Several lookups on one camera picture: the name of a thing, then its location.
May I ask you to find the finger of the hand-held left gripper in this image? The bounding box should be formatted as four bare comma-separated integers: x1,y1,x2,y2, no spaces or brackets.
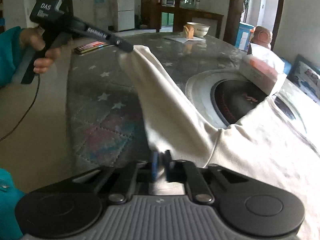
110,35,135,53

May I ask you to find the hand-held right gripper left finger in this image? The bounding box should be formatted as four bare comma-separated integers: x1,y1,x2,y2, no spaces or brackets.
71,151,161,205

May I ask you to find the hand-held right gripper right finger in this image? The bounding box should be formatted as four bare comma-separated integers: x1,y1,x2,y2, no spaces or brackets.
164,150,248,205

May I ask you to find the cream garment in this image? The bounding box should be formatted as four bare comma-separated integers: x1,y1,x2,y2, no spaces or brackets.
118,44,320,240

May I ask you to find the person's left forearm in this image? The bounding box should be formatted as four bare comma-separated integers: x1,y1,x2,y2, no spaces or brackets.
0,26,26,87

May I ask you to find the person's left hand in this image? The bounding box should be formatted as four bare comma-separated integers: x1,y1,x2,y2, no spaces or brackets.
20,27,62,75

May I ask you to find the flat red black booklet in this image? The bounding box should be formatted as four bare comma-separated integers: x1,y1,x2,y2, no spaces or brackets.
73,41,111,55

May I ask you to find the white refrigerator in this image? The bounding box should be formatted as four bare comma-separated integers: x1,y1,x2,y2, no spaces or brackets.
115,0,136,32

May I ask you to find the white paper sheet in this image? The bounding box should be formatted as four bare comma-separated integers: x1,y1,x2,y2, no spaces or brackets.
162,35,206,43

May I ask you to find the dark wooden cabinet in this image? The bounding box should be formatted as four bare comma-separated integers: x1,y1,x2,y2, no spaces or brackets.
141,0,225,39

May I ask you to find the bread loaf in bag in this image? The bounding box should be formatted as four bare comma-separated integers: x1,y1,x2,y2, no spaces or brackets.
183,24,196,39

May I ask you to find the white bowl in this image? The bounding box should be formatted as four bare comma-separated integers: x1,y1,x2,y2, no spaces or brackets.
192,22,211,38

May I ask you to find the round black induction cooktop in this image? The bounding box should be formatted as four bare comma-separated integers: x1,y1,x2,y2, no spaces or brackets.
186,72,307,133

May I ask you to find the blue cardboard box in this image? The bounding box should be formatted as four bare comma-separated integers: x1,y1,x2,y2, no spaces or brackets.
236,22,254,51

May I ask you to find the white tissue box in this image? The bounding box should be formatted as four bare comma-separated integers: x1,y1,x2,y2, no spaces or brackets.
239,42,288,96

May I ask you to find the pink water bottle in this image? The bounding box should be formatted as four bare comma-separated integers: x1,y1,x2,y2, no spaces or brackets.
253,26,273,51

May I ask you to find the person's teal jacket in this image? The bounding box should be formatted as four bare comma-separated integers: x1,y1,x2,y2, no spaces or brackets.
0,168,26,240

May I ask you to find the black cable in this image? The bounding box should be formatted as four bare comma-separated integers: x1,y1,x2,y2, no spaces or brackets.
0,74,41,141

